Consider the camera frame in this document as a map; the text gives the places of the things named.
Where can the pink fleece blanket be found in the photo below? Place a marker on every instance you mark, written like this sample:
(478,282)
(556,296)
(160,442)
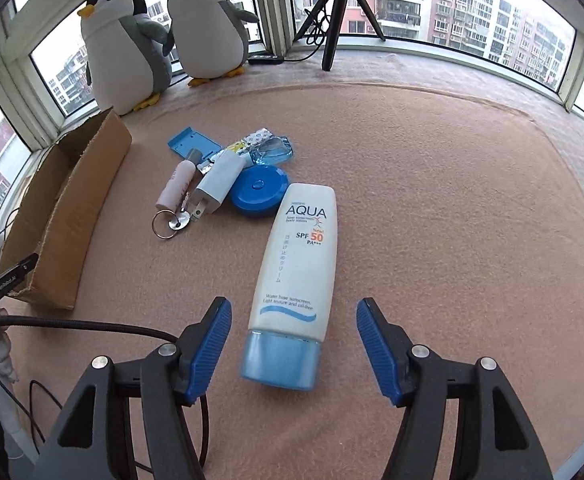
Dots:
(447,210)

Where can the white patterned sachet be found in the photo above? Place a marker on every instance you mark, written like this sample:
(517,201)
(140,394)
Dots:
(258,136)

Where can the pink white lip balm tube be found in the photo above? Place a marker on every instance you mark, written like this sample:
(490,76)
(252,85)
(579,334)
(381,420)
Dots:
(174,185)

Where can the small penguin plush toy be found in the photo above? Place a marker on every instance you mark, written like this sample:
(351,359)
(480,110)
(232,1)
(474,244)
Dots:
(207,30)

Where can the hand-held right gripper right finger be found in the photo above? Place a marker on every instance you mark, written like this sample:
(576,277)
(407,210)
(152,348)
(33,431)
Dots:
(372,345)

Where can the large penguin plush toy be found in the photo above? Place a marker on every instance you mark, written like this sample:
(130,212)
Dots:
(117,55)

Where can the small white lighter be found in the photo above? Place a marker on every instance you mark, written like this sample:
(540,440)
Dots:
(234,147)

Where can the blue plastic case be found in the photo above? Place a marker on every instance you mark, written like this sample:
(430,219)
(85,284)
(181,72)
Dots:
(192,141)

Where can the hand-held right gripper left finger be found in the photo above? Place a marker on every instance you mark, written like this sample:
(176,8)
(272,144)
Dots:
(212,350)

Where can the black tripod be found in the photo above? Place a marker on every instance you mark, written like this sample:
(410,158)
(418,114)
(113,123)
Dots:
(333,35)

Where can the white wall charger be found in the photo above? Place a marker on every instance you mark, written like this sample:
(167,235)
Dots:
(217,177)

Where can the small clear blue bottle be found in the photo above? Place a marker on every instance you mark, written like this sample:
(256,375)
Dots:
(272,150)

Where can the blue round tape measure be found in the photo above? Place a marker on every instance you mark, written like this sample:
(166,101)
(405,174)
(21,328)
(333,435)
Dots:
(259,192)

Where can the brown cardboard box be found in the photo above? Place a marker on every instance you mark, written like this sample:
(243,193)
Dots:
(92,170)

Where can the white sunscreen tube blue cap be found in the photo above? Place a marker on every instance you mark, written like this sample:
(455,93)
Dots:
(292,270)

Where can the white window frame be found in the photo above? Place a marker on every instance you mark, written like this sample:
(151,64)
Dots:
(272,10)

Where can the small black adapter box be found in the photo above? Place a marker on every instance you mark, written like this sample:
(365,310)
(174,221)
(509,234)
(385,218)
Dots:
(264,59)

